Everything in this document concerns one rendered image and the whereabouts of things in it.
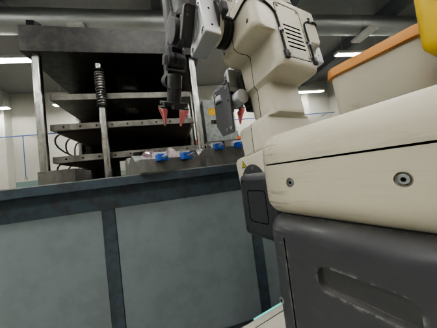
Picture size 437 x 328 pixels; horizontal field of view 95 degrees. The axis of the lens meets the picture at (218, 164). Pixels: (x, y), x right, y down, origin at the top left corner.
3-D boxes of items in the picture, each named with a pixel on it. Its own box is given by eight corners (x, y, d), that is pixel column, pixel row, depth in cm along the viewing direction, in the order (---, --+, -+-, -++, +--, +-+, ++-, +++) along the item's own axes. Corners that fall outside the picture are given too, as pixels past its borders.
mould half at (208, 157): (256, 161, 102) (252, 135, 102) (206, 166, 96) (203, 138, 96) (228, 167, 150) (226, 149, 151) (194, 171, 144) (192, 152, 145)
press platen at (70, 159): (197, 150, 177) (196, 144, 177) (52, 163, 151) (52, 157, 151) (189, 159, 249) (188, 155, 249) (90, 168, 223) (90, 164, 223)
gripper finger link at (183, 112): (167, 124, 88) (168, 102, 85) (183, 125, 92) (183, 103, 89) (172, 127, 83) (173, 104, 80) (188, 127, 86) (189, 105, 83)
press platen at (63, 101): (190, 96, 182) (189, 91, 183) (49, 100, 156) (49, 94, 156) (185, 119, 250) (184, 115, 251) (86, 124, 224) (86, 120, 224)
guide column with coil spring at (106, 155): (116, 227, 153) (101, 63, 160) (108, 228, 152) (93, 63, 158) (118, 226, 159) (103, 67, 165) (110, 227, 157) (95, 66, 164)
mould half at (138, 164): (201, 167, 91) (198, 143, 92) (141, 173, 78) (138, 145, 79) (168, 174, 134) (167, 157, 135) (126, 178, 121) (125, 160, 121)
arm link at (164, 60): (164, 53, 73) (186, 56, 78) (157, 55, 83) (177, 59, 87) (164, 87, 77) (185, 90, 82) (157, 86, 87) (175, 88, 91)
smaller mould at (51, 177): (75, 183, 94) (74, 168, 94) (38, 187, 90) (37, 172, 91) (92, 182, 113) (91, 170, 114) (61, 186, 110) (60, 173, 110)
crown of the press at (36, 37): (203, 95, 172) (196, 27, 175) (23, 99, 141) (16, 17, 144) (193, 122, 253) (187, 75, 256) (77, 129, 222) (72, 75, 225)
